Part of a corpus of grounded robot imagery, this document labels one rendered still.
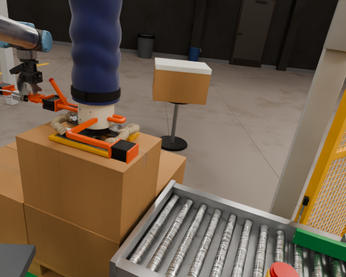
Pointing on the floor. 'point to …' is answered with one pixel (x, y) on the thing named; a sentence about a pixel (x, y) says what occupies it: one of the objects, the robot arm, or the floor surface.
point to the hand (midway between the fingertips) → (28, 96)
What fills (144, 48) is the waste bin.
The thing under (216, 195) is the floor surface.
